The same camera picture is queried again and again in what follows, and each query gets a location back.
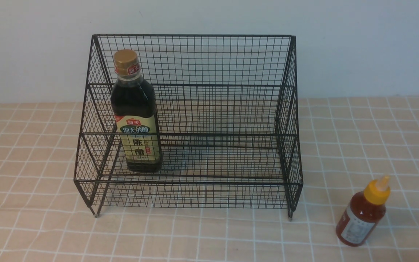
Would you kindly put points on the dark vinegar bottle yellow label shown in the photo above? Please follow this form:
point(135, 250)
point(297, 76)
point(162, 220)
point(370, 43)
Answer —
point(133, 102)

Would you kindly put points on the red sauce bottle yellow cap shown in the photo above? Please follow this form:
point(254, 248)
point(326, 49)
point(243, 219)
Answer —
point(364, 212)

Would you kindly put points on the beige checkered tablecloth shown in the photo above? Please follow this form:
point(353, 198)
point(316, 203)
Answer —
point(345, 143)

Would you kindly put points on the black wire mesh shelf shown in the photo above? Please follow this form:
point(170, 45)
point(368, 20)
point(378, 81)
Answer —
point(227, 109)

